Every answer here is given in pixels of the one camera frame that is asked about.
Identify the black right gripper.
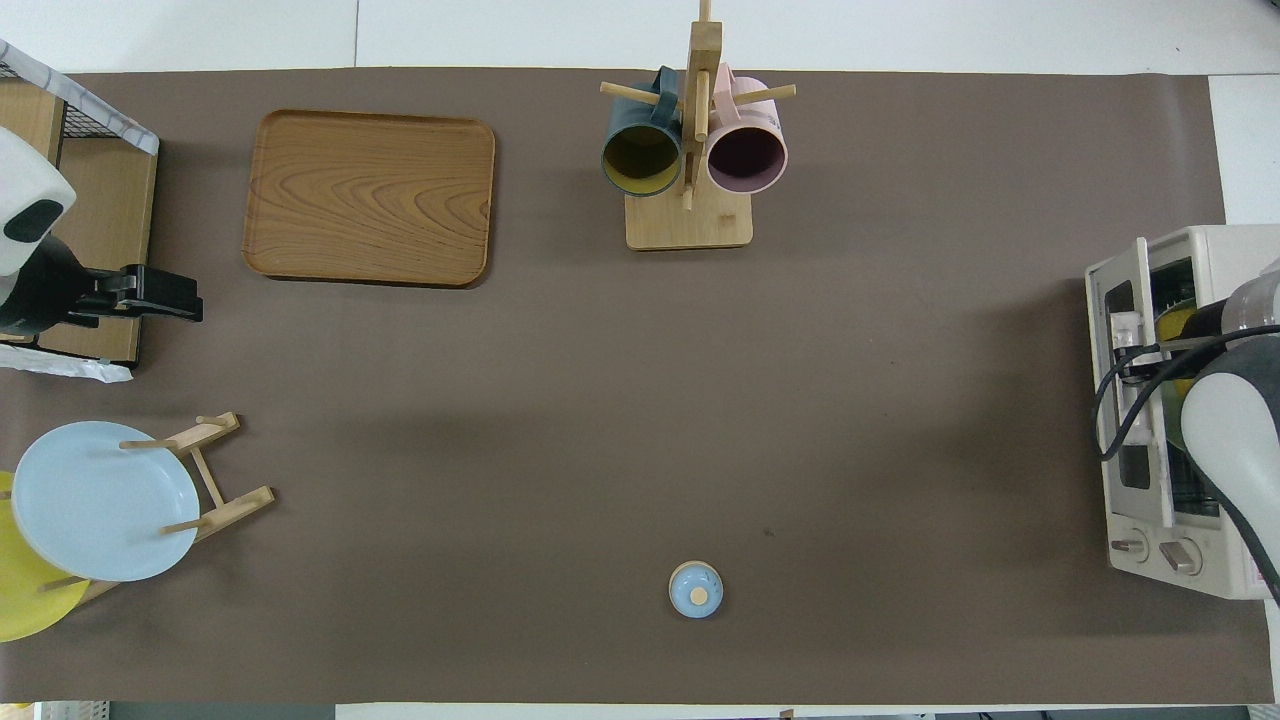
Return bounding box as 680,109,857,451
1118,300,1233,385

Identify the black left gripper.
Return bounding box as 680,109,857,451
0,235,205,337

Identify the pale green plate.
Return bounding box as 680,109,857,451
1155,297,1201,401

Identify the glass oven door with handle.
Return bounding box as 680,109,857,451
1085,238,1179,533

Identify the white toaster oven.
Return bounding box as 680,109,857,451
1085,225,1280,601

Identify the white checkered cloth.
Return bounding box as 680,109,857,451
0,40,161,385

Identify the light blue plate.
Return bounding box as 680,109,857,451
11,421,201,583

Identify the wooden plate rack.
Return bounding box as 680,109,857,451
40,411,276,606

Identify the brown wooden tray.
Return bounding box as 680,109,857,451
242,108,497,289

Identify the yellow plate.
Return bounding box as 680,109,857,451
0,470,91,643

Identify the pink mug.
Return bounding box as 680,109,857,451
706,63,790,196

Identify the wooden mug rack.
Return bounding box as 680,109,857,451
599,0,798,251

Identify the brown table mat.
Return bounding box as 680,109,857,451
0,68,1280,706

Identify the small blue bell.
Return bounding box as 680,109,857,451
668,561,724,619

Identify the dark blue mug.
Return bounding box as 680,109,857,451
600,67,685,198

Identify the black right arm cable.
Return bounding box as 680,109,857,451
1093,323,1280,607

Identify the black wire basket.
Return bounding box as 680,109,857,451
0,58,133,143

